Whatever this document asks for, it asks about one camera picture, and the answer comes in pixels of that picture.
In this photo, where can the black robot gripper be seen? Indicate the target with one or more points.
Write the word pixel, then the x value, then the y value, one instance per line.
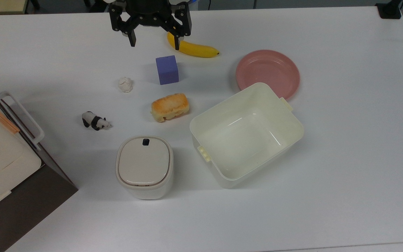
pixel 150 12

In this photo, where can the cream trash can with lid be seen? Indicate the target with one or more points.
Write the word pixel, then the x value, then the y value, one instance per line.
pixel 143 164

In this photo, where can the purple foam cube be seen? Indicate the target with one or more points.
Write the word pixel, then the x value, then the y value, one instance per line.
pixel 167 70

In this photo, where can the yellow banana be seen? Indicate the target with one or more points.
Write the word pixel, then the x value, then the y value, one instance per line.
pixel 196 49

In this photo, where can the white crumpled paper ball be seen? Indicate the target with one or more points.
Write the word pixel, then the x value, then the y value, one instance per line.
pixel 125 84

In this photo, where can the toasted bread loaf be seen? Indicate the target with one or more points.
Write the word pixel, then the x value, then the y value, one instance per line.
pixel 170 106

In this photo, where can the black and white panda figure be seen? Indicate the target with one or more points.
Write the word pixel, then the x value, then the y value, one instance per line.
pixel 94 120

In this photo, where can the pink round plate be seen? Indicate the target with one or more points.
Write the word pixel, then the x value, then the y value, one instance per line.
pixel 271 68

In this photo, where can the cream rectangular plastic bin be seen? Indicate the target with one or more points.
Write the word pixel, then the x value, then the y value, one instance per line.
pixel 247 136

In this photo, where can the dark brown wooden crate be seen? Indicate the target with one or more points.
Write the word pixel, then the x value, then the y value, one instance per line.
pixel 30 206

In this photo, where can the black table clamp mount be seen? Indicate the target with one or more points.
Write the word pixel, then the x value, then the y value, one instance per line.
pixel 389 9

